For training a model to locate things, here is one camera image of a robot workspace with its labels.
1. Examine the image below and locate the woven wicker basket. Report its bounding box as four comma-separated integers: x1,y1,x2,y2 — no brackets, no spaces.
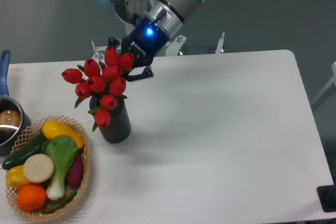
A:
5,115,91,222

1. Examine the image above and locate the beige round disc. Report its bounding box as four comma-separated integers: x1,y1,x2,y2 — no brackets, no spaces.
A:
23,154,54,183

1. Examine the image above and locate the dark green cucumber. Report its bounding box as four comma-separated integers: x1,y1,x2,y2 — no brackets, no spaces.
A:
2,132,47,170

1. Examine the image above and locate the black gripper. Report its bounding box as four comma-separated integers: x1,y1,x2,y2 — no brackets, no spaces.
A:
107,17,169,82

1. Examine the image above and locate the blue handled saucepan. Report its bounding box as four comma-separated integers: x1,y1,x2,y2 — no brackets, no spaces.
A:
1,49,31,156

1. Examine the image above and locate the green bok choy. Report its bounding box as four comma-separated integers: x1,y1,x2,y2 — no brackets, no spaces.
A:
41,135,78,200

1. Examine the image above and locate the green chili pepper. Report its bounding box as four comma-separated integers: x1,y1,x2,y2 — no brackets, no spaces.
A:
42,190,77,214

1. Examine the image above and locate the white metal base frame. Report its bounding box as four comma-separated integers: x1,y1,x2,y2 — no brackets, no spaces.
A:
91,32,226,60

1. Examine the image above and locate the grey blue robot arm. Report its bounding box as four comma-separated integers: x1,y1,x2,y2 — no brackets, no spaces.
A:
95,0,206,82

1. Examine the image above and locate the dark grey ribbed vase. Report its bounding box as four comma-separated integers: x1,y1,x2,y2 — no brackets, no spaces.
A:
88,97,131,144

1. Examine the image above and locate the orange fruit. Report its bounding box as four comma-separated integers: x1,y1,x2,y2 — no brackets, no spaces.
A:
16,184,47,211

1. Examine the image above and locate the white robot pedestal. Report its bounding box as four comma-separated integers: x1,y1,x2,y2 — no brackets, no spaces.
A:
115,0,168,36

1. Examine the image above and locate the black device at edge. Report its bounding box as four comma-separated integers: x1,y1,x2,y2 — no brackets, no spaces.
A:
317,185,335,212

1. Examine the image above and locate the purple sweet potato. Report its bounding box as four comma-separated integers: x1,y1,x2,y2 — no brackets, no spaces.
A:
66,153,84,187

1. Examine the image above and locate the yellow squash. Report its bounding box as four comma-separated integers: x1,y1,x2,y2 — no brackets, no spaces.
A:
42,120,84,149

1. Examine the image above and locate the red tulip bouquet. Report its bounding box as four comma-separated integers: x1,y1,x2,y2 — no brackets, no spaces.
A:
61,46,134,131

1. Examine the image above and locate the yellow bell pepper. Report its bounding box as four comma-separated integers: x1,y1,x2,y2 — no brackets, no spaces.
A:
6,165,31,190

